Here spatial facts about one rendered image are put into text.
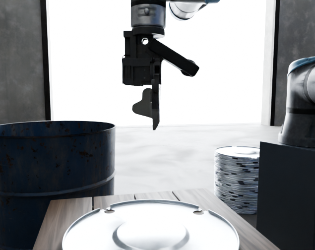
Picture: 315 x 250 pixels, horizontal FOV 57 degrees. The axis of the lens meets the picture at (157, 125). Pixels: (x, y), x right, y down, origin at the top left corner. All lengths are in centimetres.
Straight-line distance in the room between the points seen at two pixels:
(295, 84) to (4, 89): 420
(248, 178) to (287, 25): 442
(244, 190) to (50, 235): 111
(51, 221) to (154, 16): 44
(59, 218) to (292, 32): 537
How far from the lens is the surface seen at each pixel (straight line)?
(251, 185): 148
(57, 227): 58
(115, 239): 51
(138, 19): 62
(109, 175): 93
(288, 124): 87
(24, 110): 461
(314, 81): 79
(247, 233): 55
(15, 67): 463
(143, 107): 61
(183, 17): 79
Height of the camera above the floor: 59
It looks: 7 degrees down
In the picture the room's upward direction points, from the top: straight up
